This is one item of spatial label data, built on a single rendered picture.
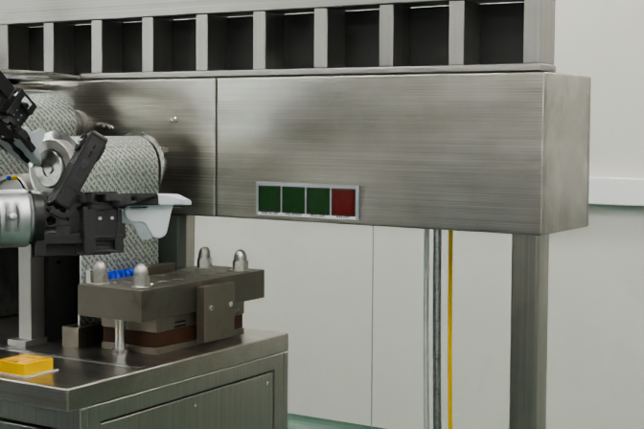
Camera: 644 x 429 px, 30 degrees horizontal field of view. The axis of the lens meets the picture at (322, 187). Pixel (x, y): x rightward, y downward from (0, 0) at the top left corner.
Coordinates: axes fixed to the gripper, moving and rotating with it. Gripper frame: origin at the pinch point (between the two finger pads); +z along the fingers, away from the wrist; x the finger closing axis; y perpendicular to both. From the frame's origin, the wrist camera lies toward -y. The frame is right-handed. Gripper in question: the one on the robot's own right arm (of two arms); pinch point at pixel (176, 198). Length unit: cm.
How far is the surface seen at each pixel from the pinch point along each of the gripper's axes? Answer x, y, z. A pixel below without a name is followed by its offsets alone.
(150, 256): -90, 6, 23
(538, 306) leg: -42, 20, 87
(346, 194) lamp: -58, -4, 54
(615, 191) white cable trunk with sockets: -201, -14, 234
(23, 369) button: -55, 25, -11
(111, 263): -83, 7, 12
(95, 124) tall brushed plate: -113, -25, 18
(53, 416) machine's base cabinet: -51, 33, -7
